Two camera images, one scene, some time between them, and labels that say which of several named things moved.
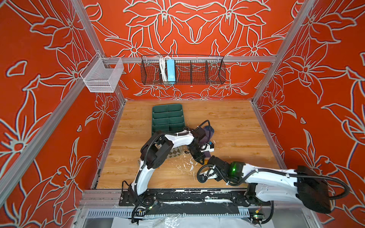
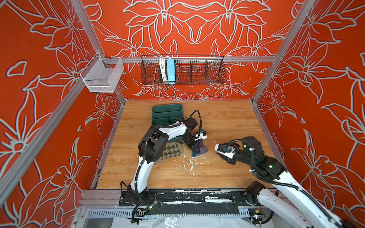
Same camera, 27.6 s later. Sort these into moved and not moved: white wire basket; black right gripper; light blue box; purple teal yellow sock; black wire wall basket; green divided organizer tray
Moved: purple teal yellow sock; black right gripper
Not moved: green divided organizer tray; light blue box; black wire wall basket; white wire basket
